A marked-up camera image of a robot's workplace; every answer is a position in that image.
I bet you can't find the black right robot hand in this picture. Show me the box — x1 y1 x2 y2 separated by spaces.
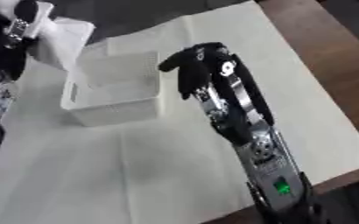
156 41 277 146

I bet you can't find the white plastic basket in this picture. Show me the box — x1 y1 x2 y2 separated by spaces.
58 50 165 128

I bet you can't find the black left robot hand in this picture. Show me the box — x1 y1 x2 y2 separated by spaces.
0 0 57 81

